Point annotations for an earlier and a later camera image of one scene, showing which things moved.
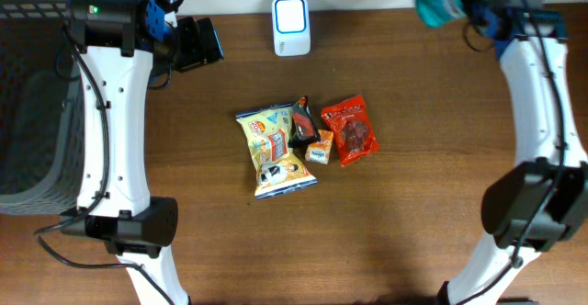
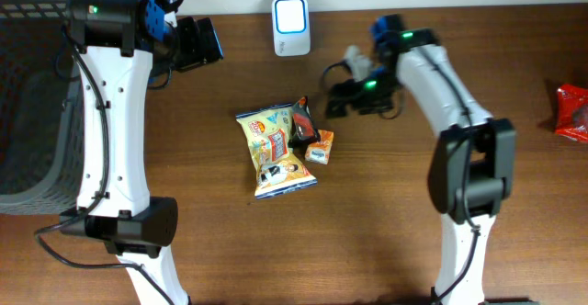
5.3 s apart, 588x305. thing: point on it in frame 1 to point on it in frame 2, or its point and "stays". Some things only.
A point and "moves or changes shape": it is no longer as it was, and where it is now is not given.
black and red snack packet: [304, 131] stays
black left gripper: [198, 51] stays
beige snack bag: [278, 171] stays
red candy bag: [349, 123] moves or changes shape
